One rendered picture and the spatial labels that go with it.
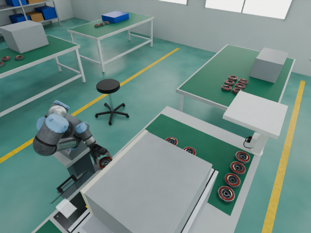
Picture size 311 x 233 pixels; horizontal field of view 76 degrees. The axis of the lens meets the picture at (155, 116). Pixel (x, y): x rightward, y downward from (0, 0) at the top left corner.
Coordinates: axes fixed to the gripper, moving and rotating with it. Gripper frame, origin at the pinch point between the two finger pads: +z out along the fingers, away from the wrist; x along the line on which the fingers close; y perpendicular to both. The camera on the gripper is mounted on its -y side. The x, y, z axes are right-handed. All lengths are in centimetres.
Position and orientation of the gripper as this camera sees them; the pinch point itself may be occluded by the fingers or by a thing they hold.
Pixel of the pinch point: (106, 163)
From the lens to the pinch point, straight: 156.7
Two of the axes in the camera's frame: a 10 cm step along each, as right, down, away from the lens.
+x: -5.7, 5.3, -6.3
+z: 4.2, 8.4, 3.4
